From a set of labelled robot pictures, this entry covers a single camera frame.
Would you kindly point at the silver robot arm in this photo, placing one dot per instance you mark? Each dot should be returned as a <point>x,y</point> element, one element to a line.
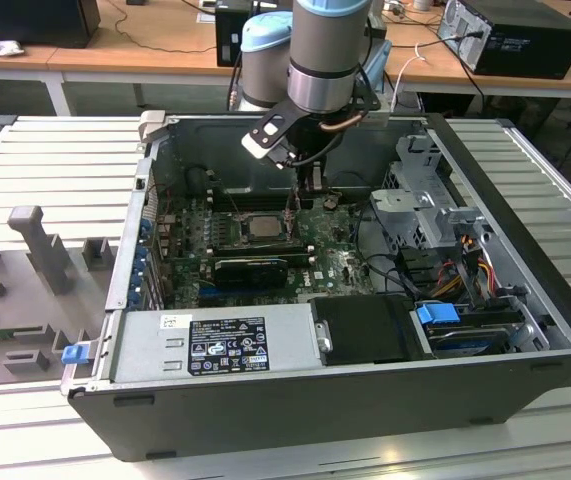
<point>325,60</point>

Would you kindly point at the blue slot retainer clip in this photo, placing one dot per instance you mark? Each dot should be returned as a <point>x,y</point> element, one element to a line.
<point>137,292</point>
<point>140,262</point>
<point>146,225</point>

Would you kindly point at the round coin battery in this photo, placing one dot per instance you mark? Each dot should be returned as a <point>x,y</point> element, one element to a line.
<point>331,202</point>

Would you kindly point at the pale blue teach pendant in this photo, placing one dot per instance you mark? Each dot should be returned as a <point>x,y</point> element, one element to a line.
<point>385,55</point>

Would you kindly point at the silver metal drive cage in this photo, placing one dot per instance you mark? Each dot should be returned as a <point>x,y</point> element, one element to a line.
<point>400,202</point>

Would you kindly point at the black box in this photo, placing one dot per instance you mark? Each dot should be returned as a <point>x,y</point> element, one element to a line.
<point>227,45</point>

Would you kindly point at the green motherboard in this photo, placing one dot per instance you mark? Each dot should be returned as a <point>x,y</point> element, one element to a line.
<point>335,270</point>

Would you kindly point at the black graphics card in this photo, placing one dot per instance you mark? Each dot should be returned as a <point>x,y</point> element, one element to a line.
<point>250,274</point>

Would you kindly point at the grey plastic case latch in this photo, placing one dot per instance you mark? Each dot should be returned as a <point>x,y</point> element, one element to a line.
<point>151,125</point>

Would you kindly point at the white cup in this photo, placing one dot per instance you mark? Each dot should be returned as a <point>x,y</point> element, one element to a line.
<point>421,4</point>

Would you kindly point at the hard disk in blue carrier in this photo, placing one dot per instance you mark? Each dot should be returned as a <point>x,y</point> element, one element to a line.
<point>435,317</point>

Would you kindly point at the black desktop computer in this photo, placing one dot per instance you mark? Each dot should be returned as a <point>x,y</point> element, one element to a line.
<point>530,45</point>

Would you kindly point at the silver power supply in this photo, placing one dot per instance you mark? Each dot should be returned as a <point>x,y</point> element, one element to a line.
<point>140,350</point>

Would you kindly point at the black PC case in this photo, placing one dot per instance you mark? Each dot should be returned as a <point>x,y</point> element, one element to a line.
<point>315,415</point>

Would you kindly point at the grey parts rack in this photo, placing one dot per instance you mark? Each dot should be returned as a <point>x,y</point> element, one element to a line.
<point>45,260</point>

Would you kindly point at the black monitor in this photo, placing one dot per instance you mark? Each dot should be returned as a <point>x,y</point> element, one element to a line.
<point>30,22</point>

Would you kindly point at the blue plastic latch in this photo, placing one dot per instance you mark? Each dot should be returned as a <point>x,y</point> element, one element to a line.
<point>75,354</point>

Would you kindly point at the white camera black bracket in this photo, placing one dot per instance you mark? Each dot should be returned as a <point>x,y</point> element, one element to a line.
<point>270,127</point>

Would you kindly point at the wooden desk white frame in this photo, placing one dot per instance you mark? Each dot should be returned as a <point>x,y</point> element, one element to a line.
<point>440,70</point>
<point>140,60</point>

